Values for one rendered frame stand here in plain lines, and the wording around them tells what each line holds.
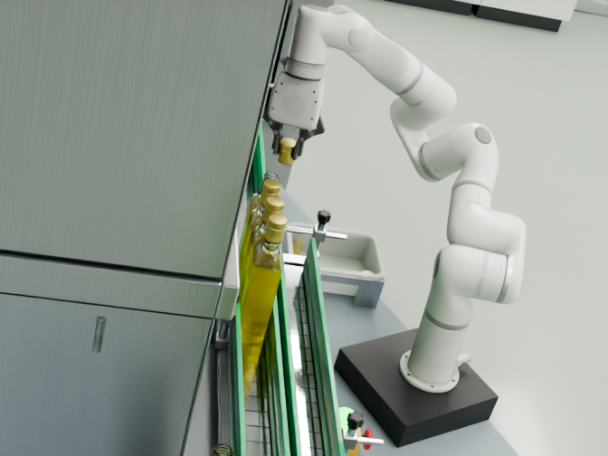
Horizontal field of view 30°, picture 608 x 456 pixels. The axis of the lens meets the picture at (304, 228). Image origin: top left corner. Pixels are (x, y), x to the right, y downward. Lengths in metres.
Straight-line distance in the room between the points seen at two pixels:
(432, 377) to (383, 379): 0.10
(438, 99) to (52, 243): 1.11
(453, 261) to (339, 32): 0.49
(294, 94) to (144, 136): 0.91
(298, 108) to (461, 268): 0.45
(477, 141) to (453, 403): 0.54
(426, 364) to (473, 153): 0.44
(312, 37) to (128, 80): 0.92
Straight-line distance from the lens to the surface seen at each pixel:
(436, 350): 2.30
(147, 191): 1.42
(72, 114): 1.37
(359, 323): 2.56
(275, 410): 2.04
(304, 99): 2.25
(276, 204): 2.10
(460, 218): 2.27
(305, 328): 2.29
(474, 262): 2.19
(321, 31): 2.21
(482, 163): 2.35
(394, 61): 2.33
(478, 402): 2.37
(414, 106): 2.37
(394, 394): 2.31
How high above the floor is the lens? 2.31
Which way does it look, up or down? 34 degrees down
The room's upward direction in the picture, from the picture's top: 15 degrees clockwise
